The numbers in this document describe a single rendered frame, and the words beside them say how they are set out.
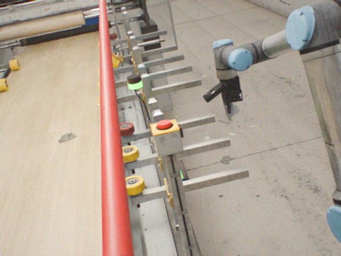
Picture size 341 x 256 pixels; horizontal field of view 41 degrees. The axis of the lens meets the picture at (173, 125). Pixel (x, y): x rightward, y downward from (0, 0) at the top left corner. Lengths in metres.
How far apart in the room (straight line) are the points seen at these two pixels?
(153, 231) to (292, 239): 1.06
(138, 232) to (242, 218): 1.12
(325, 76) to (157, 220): 0.91
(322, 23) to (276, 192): 1.83
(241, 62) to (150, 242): 0.79
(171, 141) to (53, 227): 0.53
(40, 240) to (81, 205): 0.19
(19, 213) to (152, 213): 0.56
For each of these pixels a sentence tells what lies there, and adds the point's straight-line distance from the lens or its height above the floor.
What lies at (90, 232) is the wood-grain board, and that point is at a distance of 1.44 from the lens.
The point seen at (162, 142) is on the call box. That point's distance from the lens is 1.18.
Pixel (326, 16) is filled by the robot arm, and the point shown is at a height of 1.39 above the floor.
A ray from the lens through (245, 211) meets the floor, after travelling 2.90.
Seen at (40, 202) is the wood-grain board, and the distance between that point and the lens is 1.68.
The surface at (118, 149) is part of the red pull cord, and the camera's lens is 0.16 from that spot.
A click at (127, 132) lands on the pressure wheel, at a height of 0.89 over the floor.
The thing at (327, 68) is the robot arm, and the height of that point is 1.25.
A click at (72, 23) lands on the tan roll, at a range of 4.23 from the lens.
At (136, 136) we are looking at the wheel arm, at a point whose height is 0.85.
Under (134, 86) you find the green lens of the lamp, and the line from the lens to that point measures 1.93.
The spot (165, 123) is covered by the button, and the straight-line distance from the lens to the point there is 1.19.
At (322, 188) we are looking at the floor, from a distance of 3.07.
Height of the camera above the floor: 1.71
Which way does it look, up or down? 24 degrees down
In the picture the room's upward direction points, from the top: 11 degrees counter-clockwise
